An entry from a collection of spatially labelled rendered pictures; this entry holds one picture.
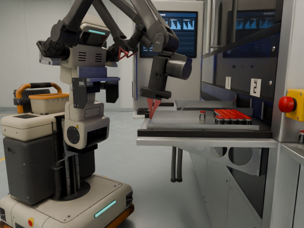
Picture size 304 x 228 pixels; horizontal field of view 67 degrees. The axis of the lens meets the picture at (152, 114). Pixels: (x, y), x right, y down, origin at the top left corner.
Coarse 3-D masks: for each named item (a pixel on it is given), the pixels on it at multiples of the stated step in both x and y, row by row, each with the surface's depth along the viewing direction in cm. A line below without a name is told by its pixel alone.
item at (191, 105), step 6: (174, 102) 125; (180, 102) 129; (186, 102) 128; (192, 102) 128; (198, 102) 128; (204, 102) 128; (210, 102) 128; (216, 102) 128; (222, 102) 127; (228, 102) 127; (180, 108) 103; (186, 108) 103; (192, 108) 103; (198, 108) 103; (204, 108) 103; (210, 108) 103; (216, 108) 103; (222, 108) 102; (228, 108) 102; (234, 108) 102; (240, 108) 102; (246, 108) 102; (252, 108) 102; (246, 114) 102
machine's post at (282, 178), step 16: (288, 0) 59; (288, 16) 59; (288, 32) 59; (288, 48) 59; (288, 64) 59; (288, 80) 60; (272, 128) 67; (288, 128) 62; (272, 160) 67; (288, 160) 64; (272, 176) 67; (288, 176) 65; (272, 192) 67; (288, 192) 65; (272, 208) 67; (288, 208) 66; (272, 224) 68; (288, 224) 67
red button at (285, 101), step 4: (284, 96) 55; (288, 96) 55; (280, 100) 56; (284, 100) 54; (288, 100) 54; (292, 100) 54; (280, 104) 56; (284, 104) 54; (288, 104) 54; (292, 104) 54; (280, 108) 56; (284, 108) 54; (288, 108) 54; (292, 108) 54; (284, 112) 55; (288, 112) 55
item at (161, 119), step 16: (160, 112) 96; (176, 112) 95; (192, 112) 95; (208, 112) 95; (160, 128) 71; (176, 128) 70; (192, 128) 70; (208, 128) 70; (224, 128) 70; (240, 128) 69; (256, 128) 69
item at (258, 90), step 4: (252, 80) 82; (256, 80) 78; (260, 80) 75; (252, 84) 82; (256, 84) 78; (260, 84) 75; (252, 88) 82; (256, 88) 78; (260, 88) 75; (252, 92) 82; (256, 92) 78; (256, 96) 78
